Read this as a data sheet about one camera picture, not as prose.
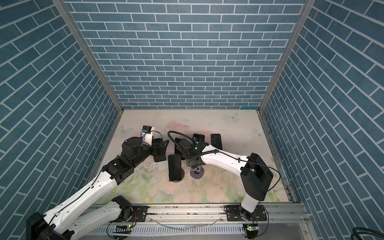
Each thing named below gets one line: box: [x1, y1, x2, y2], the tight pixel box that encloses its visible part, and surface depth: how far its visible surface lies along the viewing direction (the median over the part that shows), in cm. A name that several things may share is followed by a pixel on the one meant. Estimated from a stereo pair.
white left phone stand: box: [157, 160, 169, 171], surface depth 91 cm
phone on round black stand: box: [168, 154, 182, 182], surface depth 82 cm
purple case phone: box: [211, 133, 223, 150], surface depth 105 cm
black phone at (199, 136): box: [192, 133, 205, 142], surface depth 86 cm
